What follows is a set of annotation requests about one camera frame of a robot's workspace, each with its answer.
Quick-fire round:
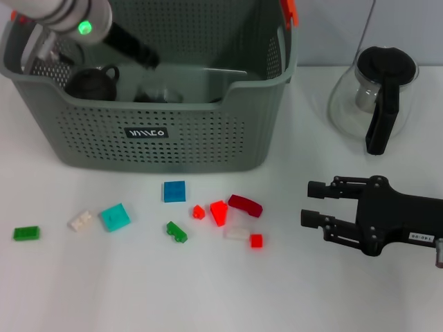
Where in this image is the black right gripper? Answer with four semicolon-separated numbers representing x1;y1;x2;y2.
300;174;443;257

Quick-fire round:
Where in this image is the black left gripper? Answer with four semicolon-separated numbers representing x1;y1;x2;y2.
102;22;161;70

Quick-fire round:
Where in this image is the white small toy brick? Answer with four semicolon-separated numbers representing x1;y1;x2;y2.
67;210;93;232

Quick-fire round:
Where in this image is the green long toy brick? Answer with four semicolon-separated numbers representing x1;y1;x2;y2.
12;225;41;241

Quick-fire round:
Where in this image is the grey perforated storage bin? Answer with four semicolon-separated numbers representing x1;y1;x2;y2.
0;0;300;174

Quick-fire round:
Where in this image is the dark clay teapot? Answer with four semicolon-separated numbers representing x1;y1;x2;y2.
64;64;121;102

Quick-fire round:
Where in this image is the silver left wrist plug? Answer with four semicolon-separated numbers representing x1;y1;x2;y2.
37;30;58;59

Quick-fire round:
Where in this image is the dark red curved brick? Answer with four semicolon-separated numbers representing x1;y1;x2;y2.
228;194;264;219

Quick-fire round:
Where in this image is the clear translucent toy brick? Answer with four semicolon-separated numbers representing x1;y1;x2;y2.
224;226;252;241

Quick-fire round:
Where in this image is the orange-red slope brick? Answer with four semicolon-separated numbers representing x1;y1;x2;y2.
210;200;230;228

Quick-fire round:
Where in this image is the blue square toy brick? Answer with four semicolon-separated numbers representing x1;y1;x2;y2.
162;180;188;204

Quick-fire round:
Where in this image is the green small stepped brick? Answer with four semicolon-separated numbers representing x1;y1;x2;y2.
165;221;190;244

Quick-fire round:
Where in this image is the teal square plate brick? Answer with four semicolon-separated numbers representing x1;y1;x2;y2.
100;203;132;233

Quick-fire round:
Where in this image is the glass pitcher black lid handle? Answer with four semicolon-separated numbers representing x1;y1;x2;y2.
327;45;420;156

